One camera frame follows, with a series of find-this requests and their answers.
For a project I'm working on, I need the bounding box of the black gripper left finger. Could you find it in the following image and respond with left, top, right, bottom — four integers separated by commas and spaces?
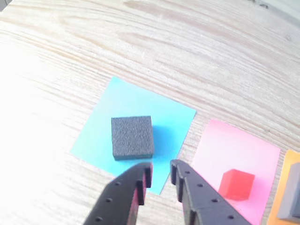
83, 162, 153, 225

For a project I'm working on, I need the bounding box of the medium dark foam block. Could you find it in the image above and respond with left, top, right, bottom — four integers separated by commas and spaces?
280, 162, 300, 218

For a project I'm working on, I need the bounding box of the small black foam block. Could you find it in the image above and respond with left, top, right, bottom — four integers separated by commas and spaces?
111, 115, 155, 162

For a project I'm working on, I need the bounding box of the orange paper sheet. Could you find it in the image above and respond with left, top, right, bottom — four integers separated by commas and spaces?
267, 149, 300, 225

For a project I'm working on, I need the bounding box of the blue paper sheet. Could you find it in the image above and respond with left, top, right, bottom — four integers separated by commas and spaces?
69, 76, 197, 195

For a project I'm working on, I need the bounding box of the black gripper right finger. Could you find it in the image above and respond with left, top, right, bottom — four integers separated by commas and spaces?
170, 159, 253, 225

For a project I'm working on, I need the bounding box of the red cube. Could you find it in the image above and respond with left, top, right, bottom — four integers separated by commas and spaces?
217, 168, 255, 201

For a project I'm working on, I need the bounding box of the pink paper sheet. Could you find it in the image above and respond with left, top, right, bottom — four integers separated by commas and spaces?
179, 119, 281, 225

